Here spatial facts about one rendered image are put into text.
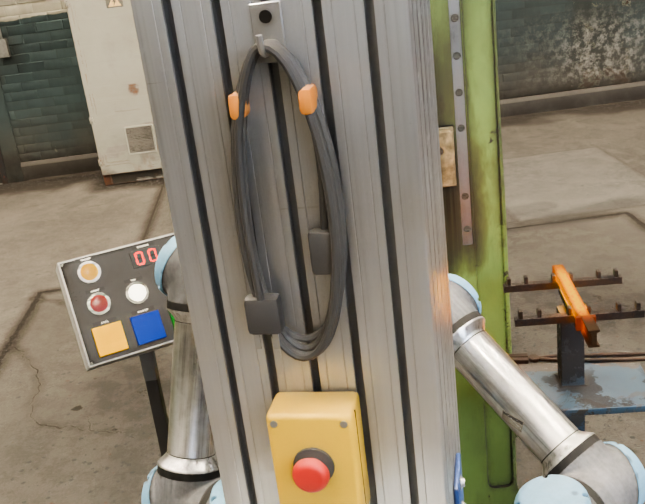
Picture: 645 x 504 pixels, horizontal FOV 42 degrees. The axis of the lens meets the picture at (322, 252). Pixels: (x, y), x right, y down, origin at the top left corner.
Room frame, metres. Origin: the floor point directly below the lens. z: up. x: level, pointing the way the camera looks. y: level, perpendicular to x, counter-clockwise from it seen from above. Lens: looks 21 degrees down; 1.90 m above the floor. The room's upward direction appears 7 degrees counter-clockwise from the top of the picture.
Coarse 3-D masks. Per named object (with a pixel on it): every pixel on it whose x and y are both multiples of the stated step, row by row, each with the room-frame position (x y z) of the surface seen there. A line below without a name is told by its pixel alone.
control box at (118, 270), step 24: (144, 240) 2.11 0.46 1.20; (72, 264) 2.03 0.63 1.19; (96, 264) 2.04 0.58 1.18; (120, 264) 2.06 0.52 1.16; (144, 264) 2.07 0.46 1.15; (72, 288) 1.99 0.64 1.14; (96, 288) 2.01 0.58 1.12; (120, 288) 2.02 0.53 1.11; (72, 312) 1.96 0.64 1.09; (96, 312) 1.97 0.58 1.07; (120, 312) 1.99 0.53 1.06; (144, 312) 2.00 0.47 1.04; (168, 312) 2.02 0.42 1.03; (168, 336) 1.99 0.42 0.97; (96, 360) 1.91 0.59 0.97; (120, 360) 1.97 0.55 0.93
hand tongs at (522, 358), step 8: (608, 352) 2.10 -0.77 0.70; (616, 352) 2.09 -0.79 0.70; (624, 352) 2.09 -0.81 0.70; (632, 352) 2.08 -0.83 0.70; (640, 352) 2.08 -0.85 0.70; (520, 360) 2.12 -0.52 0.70; (528, 360) 2.11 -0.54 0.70; (536, 360) 2.11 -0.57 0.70; (544, 360) 2.11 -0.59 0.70; (552, 360) 2.10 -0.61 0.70; (584, 360) 2.08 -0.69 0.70; (592, 360) 2.08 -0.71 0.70; (600, 360) 2.07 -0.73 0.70; (608, 360) 2.07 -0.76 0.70; (616, 360) 2.06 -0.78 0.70; (624, 360) 2.06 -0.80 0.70; (632, 360) 2.05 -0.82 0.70; (640, 360) 2.05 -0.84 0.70
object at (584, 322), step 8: (552, 272) 2.16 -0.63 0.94; (560, 272) 2.11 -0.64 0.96; (560, 280) 2.06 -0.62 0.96; (568, 280) 2.05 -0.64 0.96; (560, 288) 2.05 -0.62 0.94; (568, 288) 2.00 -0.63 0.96; (568, 296) 1.95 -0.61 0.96; (576, 296) 1.95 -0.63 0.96; (568, 304) 1.95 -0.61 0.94; (576, 304) 1.90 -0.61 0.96; (584, 304) 1.90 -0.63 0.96; (576, 312) 1.86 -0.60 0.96; (584, 312) 1.85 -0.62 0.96; (576, 320) 1.82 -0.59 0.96; (584, 320) 1.79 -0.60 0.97; (592, 320) 1.78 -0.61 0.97; (576, 328) 1.82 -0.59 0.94; (584, 328) 1.81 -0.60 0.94; (592, 328) 1.74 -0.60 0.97; (584, 336) 1.78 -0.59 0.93; (592, 336) 1.73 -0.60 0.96; (592, 344) 1.73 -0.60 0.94
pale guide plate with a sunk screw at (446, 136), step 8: (440, 128) 2.30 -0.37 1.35; (448, 128) 2.30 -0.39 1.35; (440, 136) 2.30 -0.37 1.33; (448, 136) 2.29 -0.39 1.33; (440, 144) 2.30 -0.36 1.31; (448, 144) 2.29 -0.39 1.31; (440, 152) 2.30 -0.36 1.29; (448, 152) 2.29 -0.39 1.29; (448, 160) 2.29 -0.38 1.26; (448, 168) 2.30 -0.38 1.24; (448, 176) 2.29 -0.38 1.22; (448, 184) 2.30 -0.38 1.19; (456, 184) 2.30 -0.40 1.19
